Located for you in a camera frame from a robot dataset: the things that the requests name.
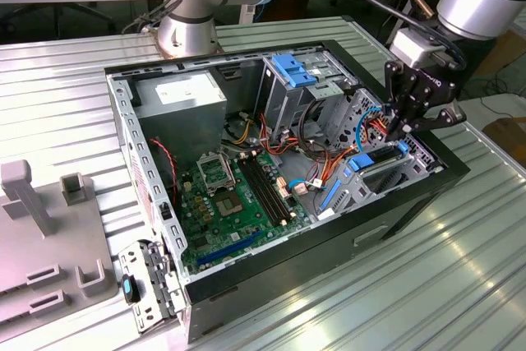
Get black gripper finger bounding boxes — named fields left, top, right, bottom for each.
left=394, top=106, right=468, bottom=142
left=384, top=61, right=413, bottom=142

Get blue data wire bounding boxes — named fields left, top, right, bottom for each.
left=354, top=106, right=388, bottom=151

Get hard disk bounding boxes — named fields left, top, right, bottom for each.
left=318, top=141, right=413, bottom=213

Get orange power wires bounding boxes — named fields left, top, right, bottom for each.
left=322, top=114, right=391, bottom=190

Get metal disk bay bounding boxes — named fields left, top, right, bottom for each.
left=314, top=141, right=447, bottom=220

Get brown cardboard box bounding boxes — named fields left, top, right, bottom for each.
left=481, top=116, right=526, bottom=163
left=476, top=30, right=526, bottom=76

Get blue plastic drive carrier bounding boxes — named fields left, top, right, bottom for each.
left=270, top=53, right=325, bottom=89

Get metal drive cage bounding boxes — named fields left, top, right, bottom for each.
left=254, top=48, right=358, bottom=141

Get black RAM slot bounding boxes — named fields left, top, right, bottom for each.
left=238, top=155, right=284, bottom=228
left=248, top=152, right=296, bottom=224

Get green motherboard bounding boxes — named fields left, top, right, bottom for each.
left=176, top=149, right=314, bottom=276

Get CPU socket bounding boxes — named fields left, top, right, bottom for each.
left=212, top=187, right=248, bottom=219

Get metal socket cover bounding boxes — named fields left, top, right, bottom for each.
left=196, top=152, right=236, bottom=196

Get grey power supply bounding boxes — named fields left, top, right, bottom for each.
left=133, top=70, right=229, bottom=171

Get black PC case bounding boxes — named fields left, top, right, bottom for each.
left=104, top=38, right=472, bottom=346

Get blue expansion slot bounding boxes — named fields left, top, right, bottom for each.
left=195, top=229, right=264, bottom=269

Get grey parts rack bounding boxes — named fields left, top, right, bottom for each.
left=0, top=159, right=121, bottom=334

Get white camera box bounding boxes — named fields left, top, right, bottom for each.
left=390, top=28, right=439, bottom=69

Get black cable with copper sleeve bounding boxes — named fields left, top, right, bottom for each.
left=343, top=0, right=468, bottom=75

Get black wire bundle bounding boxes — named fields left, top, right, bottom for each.
left=298, top=98, right=330, bottom=155

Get orange red wires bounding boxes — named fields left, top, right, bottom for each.
left=257, top=111, right=302, bottom=159

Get light blue panel wire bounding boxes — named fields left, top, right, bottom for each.
left=287, top=178, right=326, bottom=199

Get yellow black wires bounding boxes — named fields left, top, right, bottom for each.
left=224, top=111, right=264, bottom=147

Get red black twisted wire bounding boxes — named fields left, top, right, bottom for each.
left=149, top=138, right=179, bottom=206

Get silver slot bracket flap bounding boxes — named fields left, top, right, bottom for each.
left=118, top=238, right=187, bottom=335

